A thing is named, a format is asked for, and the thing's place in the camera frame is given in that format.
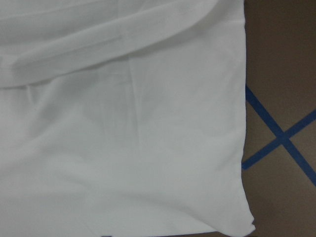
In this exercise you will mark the white printed t-shirt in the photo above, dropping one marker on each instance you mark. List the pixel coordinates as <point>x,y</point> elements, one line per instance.
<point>122,118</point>

